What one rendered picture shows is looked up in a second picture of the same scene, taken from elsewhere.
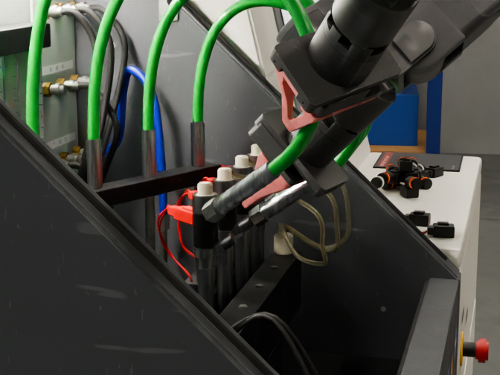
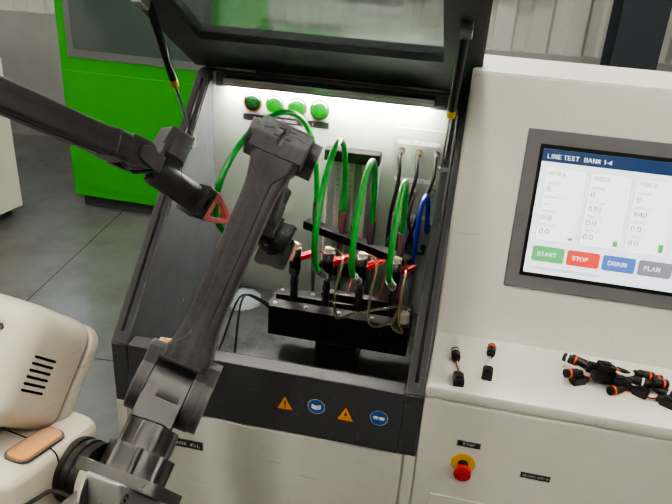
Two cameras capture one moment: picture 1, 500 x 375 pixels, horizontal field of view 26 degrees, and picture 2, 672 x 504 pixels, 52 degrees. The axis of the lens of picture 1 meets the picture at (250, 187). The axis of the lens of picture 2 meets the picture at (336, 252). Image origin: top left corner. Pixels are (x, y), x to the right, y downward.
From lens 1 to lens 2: 189 cm
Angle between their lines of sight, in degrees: 82
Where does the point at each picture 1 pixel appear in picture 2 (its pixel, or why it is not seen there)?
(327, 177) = (264, 258)
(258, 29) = (464, 204)
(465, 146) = not seen: outside the picture
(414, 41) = not seen: hidden behind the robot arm
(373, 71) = (192, 207)
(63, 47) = (425, 172)
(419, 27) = not seen: hidden behind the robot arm
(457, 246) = (432, 384)
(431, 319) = (325, 373)
